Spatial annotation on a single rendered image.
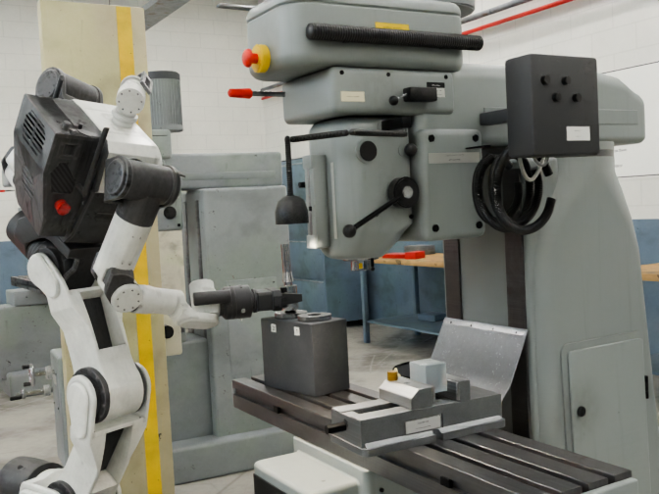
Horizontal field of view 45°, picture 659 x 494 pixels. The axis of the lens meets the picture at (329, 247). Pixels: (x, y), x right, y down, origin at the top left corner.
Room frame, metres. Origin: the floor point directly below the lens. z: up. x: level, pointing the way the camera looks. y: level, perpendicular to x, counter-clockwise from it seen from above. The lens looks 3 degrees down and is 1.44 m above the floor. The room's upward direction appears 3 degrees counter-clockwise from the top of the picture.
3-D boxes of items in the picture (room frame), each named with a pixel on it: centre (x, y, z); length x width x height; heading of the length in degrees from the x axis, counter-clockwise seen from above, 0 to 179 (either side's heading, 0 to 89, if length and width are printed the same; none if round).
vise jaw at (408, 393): (1.64, -0.14, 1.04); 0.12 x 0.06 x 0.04; 28
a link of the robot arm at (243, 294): (2.15, 0.21, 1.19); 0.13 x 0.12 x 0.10; 17
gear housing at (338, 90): (1.90, -0.11, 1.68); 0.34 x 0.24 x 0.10; 120
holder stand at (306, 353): (2.13, 0.08, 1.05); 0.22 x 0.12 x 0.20; 41
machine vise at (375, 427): (1.65, -0.17, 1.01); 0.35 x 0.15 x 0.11; 118
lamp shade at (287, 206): (1.73, 0.08, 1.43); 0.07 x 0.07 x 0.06
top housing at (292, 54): (1.88, -0.08, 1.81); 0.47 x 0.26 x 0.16; 120
